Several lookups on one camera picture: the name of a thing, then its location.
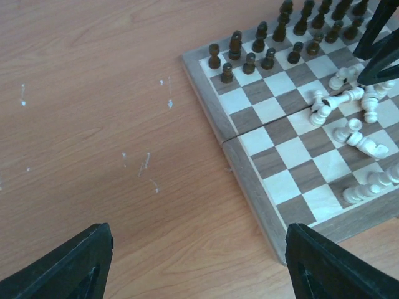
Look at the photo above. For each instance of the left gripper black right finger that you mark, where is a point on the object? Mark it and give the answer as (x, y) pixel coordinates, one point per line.
(319, 268)

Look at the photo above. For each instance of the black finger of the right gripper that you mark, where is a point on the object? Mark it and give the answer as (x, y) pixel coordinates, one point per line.
(379, 54)

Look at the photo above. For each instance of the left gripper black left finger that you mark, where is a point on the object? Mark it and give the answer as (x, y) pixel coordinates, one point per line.
(76, 269)

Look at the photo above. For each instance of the wooden chess board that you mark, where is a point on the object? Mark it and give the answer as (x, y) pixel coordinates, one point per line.
(290, 170)

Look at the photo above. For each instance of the dark chess pieces row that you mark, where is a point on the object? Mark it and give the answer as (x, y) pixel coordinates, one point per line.
(313, 50)

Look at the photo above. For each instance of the light lying chess piece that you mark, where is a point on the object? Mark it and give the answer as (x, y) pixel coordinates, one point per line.
(367, 145)

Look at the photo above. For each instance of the light lying king piece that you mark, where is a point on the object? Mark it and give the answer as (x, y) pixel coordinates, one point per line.
(346, 96)

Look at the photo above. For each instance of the light standing pawn piece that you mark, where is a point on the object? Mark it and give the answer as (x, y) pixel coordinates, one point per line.
(319, 117)

